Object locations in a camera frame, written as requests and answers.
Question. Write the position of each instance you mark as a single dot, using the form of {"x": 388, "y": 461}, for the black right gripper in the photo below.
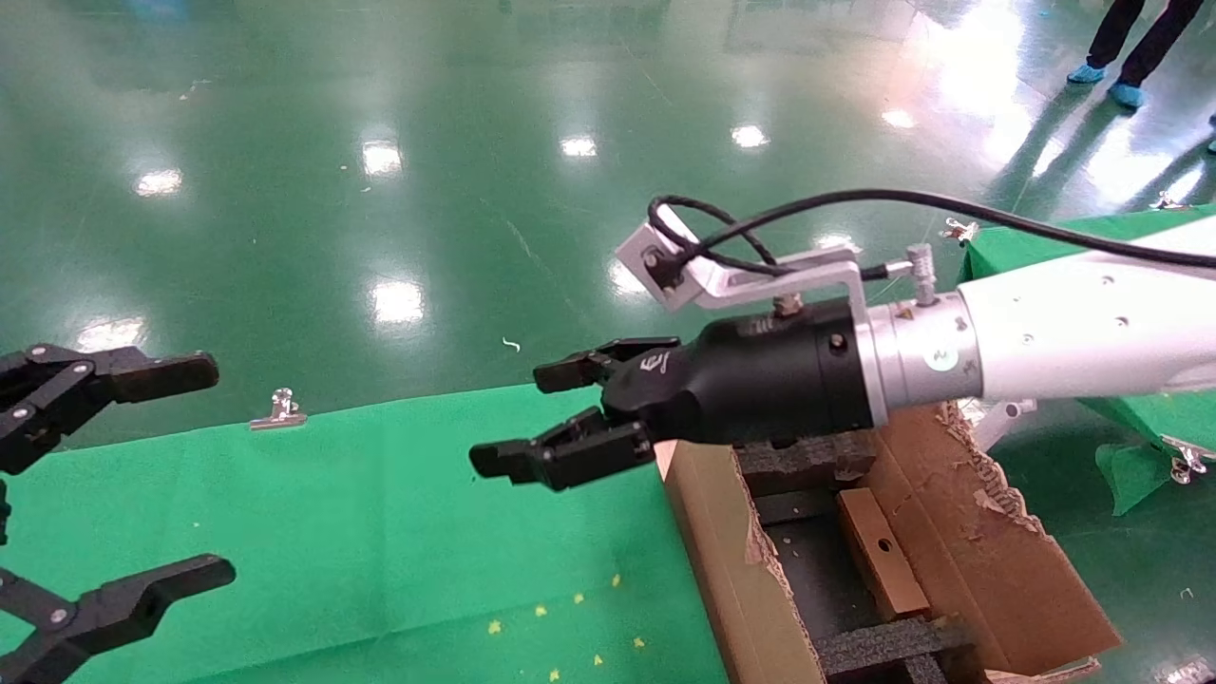
{"x": 760, "y": 380}

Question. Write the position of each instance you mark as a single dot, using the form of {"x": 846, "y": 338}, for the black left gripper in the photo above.
{"x": 3, "y": 513}

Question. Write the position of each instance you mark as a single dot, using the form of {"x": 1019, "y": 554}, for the small cardboard box with hole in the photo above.
{"x": 883, "y": 560}

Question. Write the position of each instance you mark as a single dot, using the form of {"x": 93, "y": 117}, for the large open cardboard carton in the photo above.
{"x": 950, "y": 532}

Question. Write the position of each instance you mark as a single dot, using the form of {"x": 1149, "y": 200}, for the silver binder clip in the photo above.
{"x": 280, "y": 413}
{"x": 959, "y": 230}
{"x": 1167, "y": 202}
{"x": 1187, "y": 461}

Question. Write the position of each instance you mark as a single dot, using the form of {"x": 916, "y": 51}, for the large green table cloth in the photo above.
{"x": 332, "y": 532}

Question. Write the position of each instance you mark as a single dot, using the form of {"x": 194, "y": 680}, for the black foam insert block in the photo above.
{"x": 883, "y": 651}
{"x": 807, "y": 461}

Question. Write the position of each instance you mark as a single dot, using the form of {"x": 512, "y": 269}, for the black foam bottom pad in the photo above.
{"x": 817, "y": 570}

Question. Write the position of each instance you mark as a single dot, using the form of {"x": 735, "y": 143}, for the green cloth on side table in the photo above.
{"x": 1026, "y": 245}

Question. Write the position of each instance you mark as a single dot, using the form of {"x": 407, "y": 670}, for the person with blue shoe covers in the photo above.
{"x": 1140, "y": 47}

